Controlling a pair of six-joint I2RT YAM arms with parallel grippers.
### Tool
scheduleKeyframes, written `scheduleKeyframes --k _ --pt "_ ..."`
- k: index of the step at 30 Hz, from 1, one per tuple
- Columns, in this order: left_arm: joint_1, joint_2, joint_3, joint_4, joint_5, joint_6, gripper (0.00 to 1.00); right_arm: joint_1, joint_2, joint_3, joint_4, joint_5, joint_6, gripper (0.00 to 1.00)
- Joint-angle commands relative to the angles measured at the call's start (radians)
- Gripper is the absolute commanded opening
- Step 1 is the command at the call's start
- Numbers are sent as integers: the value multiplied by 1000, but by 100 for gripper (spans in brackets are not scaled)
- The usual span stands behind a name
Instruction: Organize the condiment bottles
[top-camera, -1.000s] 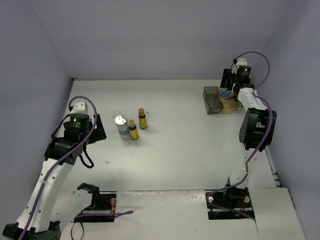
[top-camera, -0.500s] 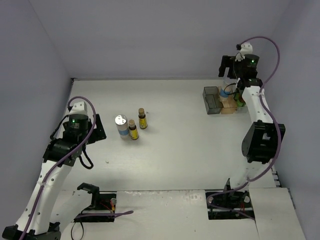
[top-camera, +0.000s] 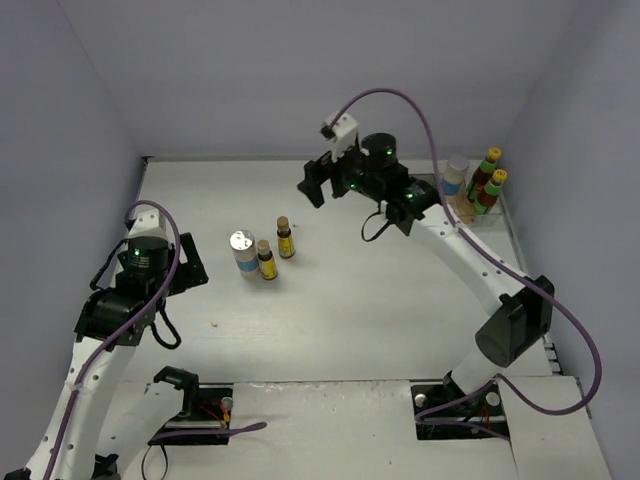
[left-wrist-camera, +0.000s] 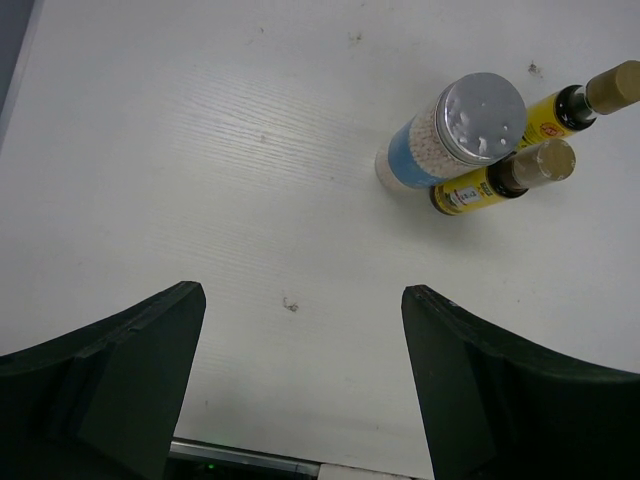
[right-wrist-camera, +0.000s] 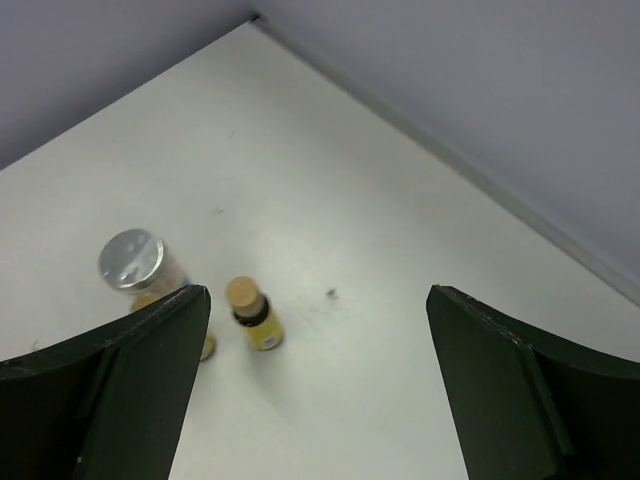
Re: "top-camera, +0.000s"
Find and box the front yellow label bottle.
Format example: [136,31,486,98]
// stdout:
[257,239,278,280]

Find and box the yellow label bottle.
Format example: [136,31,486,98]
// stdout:
[277,216,295,259]
[257,239,278,280]

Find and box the clear plastic bin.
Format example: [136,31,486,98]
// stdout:
[471,196,500,227]

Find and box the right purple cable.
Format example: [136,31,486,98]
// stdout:
[335,88,603,426]

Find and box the red sauce bottle yellow cap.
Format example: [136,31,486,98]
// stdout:
[467,147,502,202]

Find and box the rear yellow label bottle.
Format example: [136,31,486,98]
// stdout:
[277,216,295,259]

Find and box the amber plastic bin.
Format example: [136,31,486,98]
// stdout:
[446,190,476,225]

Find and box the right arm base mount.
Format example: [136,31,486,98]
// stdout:
[410,382,510,442]

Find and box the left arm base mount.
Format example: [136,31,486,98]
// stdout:
[148,366,234,446]

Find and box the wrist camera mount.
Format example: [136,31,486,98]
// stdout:
[124,208,168,241]
[320,112,359,161]

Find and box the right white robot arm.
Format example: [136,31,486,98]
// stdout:
[297,133,554,412]

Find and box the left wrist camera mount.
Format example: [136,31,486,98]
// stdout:
[124,208,168,241]

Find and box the white granule jar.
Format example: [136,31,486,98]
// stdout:
[229,230,259,278]
[441,155,470,196]

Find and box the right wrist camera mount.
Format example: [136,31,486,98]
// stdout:
[320,112,359,161]

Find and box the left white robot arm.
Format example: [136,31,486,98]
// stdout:
[6,233,208,479]

